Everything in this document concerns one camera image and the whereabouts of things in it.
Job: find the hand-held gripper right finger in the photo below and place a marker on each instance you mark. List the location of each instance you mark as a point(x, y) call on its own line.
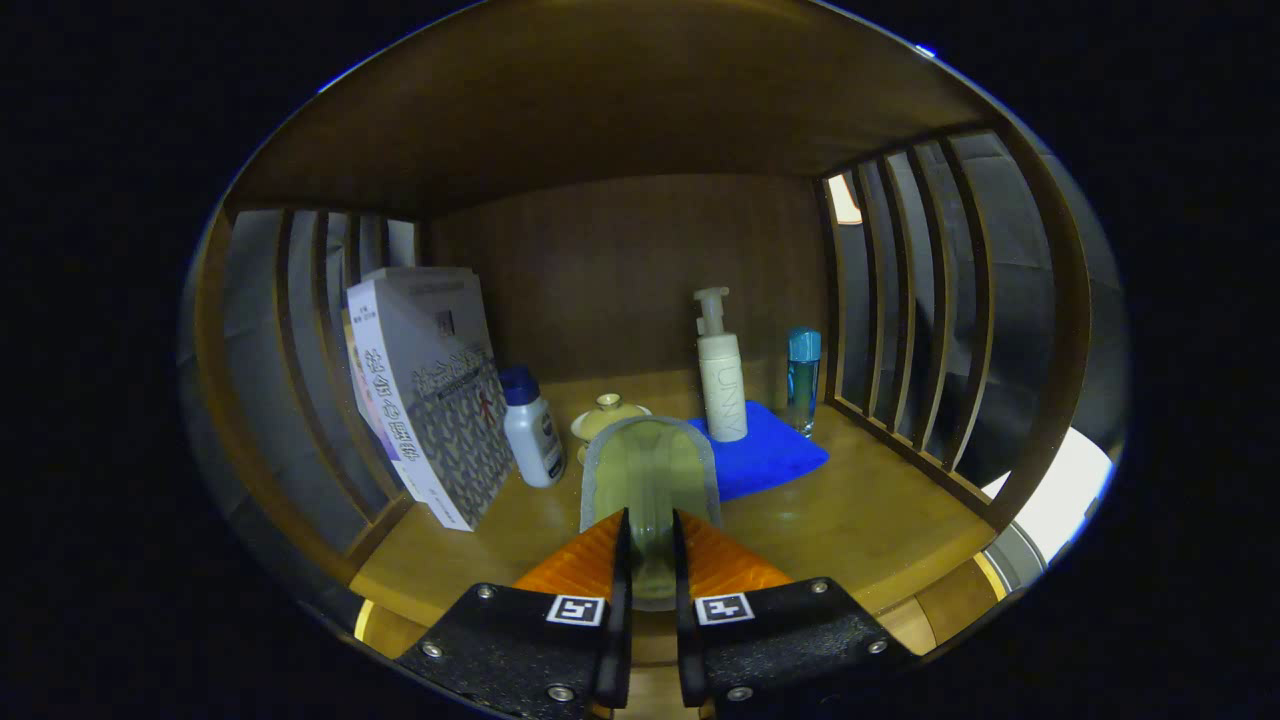
point(685, 630)

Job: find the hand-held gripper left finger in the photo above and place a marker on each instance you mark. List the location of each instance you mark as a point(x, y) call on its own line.
point(622, 620)

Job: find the wooden countertop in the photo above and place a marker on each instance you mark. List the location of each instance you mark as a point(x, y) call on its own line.
point(850, 520)

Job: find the wooden cabinet with slatted shelf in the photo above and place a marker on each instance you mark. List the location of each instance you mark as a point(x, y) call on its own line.
point(640, 270)

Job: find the white filing cabinet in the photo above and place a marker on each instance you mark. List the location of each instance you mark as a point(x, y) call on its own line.
point(1060, 500)

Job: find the blue folded cloth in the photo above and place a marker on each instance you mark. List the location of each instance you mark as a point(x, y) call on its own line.
point(770, 455)

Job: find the white bottle with blue cap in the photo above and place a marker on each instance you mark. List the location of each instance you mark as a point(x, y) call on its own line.
point(530, 440)

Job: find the yellow lidded teacup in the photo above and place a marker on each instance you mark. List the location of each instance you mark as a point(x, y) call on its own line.
point(605, 415)

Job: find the white pump bottle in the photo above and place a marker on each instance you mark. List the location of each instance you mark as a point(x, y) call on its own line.
point(722, 390)

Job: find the blue glass bottle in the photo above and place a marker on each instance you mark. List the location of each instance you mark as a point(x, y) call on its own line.
point(803, 385)

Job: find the white book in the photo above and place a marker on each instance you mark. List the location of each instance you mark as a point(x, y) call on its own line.
point(450, 400)

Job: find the purple book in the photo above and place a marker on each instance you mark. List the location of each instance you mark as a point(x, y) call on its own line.
point(358, 385)

